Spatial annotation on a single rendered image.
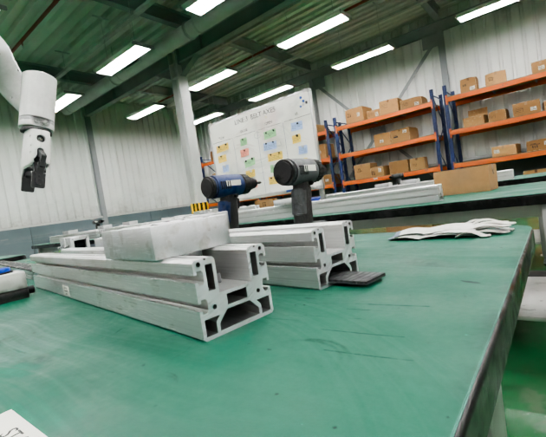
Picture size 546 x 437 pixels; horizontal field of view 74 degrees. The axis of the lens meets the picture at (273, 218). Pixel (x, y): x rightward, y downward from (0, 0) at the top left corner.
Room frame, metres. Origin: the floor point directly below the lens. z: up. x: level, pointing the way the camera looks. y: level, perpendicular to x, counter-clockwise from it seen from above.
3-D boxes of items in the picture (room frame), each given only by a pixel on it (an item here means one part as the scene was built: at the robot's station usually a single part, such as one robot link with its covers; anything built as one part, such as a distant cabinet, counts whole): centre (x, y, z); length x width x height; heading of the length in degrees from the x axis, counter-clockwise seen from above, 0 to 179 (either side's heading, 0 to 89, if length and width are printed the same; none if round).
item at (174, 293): (0.69, 0.33, 0.82); 0.80 x 0.10 x 0.09; 44
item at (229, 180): (1.00, 0.09, 0.89); 0.20 x 0.08 x 0.22; 136
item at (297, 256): (0.82, 0.19, 0.82); 0.80 x 0.10 x 0.09; 44
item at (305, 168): (0.87, -0.10, 0.89); 0.20 x 0.08 x 0.22; 142
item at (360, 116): (10.22, -3.53, 1.58); 2.83 x 0.98 x 3.15; 51
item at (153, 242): (0.51, 0.16, 0.87); 0.16 x 0.11 x 0.07; 44
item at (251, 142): (4.13, 0.01, 0.97); 1.50 x 0.50 x 1.95; 51
